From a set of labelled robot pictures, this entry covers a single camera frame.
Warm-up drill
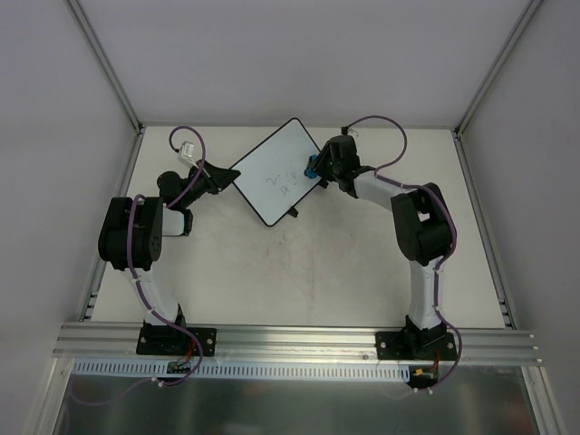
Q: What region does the blue whiteboard eraser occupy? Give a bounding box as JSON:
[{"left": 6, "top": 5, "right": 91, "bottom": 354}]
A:
[{"left": 304, "top": 155, "right": 318, "bottom": 179}]

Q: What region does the white whiteboard with black frame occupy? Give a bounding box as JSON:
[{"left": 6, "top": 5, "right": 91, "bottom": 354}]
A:
[{"left": 232, "top": 118, "right": 321, "bottom": 227}]

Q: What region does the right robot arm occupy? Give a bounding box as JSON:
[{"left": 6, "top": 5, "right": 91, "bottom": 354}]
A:
[{"left": 304, "top": 134, "right": 457, "bottom": 359}]

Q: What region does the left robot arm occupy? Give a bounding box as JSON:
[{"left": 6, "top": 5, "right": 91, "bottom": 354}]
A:
[{"left": 98, "top": 160, "right": 241, "bottom": 353}]

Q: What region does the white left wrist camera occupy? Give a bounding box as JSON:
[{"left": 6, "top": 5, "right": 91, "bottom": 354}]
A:
[{"left": 178, "top": 141, "right": 196, "bottom": 168}]

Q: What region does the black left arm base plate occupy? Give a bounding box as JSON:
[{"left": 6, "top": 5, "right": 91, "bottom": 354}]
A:
[{"left": 136, "top": 323, "right": 218, "bottom": 357}]

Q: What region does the left aluminium frame post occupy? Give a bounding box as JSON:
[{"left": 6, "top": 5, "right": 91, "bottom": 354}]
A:
[{"left": 64, "top": 0, "right": 142, "bottom": 134}]

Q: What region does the aluminium frame post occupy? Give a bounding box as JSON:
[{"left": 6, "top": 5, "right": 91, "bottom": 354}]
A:
[
  {"left": 64, "top": 0, "right": 142, "bottom": 134},
  {"left": 454, "top": 0, "right": 545, "bottom": 138}
]

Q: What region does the left table edge rail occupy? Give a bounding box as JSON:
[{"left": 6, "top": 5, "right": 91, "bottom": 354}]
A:
[{"left": 77, "top": 128, "right": 144, "bottom": 322}]

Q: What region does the table edge rail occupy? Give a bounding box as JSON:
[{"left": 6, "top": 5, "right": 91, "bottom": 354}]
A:
[
  {"left": 77, "top": 128, "right": 144, "bottom": 322},
  {"left": 452, "top": 131, "right": 517, "bottom": 329}
]

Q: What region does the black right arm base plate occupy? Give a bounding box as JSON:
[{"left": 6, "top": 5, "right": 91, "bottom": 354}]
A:
[{"left": 374, "top": 330, "right": 458, "bottom": 362}]

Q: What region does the white slotted cable duct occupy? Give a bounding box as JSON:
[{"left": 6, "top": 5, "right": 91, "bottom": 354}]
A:
[{"left": 72, "top": 359, "right": 411, "bottom": 383}]

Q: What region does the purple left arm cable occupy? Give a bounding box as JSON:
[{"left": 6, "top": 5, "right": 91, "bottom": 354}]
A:
[{"left": 67, "top": 125, "right": 208, "bottom": 407}]

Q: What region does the aluminium mounting rail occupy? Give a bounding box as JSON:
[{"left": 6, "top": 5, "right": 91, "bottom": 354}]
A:
[{"left": 52, "top": 322, "right": 544, "bottom": 366}]

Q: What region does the right table edge rail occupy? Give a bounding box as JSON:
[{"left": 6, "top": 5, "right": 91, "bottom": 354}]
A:
[{"left": 452, "top": 131, "right": 517, "bottom": 329}]

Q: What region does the right aluminium frame post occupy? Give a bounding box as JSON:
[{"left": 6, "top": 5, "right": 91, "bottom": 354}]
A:
[{"left": 454, "top": 0, "right": 545, "bottom": 138}]

